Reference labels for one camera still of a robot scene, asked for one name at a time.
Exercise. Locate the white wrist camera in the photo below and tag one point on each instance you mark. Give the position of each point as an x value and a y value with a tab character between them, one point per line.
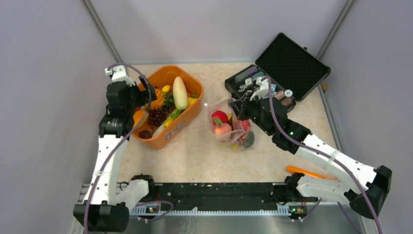
260	88
119	73

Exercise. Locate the clear zip top bag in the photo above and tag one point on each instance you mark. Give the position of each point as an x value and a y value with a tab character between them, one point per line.
236	138

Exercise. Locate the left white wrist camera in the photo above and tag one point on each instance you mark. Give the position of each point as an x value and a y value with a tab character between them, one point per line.
119	73

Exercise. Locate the red toy tomato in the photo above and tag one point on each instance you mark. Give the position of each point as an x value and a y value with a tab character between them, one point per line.
219	117

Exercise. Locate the dark toy grape bunch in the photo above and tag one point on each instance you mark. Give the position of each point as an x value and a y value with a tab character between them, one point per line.
158	116

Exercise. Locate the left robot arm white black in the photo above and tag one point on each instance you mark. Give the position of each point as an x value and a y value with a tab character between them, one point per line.
103	209

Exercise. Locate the toy pineapple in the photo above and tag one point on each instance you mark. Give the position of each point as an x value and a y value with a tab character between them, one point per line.
162	99

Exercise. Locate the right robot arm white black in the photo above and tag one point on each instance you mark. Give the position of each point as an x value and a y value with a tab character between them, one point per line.
364	188

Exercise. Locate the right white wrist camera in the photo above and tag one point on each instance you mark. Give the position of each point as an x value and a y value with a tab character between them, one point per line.
260	88

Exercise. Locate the small yellow toy fruit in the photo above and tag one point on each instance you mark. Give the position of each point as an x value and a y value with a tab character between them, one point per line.
166	89

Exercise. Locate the orange plastic basket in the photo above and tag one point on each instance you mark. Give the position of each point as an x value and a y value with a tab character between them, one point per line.
165	76

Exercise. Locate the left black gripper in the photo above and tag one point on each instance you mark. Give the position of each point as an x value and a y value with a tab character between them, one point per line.
144	94

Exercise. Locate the black poker chip case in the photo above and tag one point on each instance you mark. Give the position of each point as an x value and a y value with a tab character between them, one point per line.
294	71

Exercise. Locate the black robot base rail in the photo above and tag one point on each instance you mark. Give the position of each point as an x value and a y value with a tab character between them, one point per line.
222	197

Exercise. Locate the toy eggplant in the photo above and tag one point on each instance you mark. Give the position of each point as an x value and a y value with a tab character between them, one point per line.
145	134

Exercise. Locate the red toy pepper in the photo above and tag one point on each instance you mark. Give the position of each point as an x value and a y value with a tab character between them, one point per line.
242	125

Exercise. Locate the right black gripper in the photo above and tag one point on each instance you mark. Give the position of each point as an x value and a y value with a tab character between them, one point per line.
240	107

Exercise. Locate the orange handled tool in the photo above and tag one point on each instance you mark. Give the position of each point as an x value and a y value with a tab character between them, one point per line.
292	169

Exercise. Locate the toy peach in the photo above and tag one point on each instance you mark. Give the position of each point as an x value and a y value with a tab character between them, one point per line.
222	129

